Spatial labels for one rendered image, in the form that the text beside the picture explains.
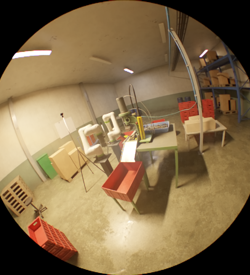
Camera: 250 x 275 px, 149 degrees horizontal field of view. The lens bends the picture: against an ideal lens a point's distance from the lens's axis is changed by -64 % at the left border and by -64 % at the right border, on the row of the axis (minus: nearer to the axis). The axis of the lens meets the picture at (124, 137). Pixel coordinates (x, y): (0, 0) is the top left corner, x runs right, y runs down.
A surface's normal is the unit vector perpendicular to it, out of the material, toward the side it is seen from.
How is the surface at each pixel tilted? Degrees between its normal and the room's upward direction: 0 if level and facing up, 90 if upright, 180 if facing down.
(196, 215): 0
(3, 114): 90
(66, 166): 90
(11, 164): 90
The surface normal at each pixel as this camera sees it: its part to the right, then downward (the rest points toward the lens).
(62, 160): 0.88, -0.14
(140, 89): -0.41, 0.44
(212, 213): -0.32, -0.89
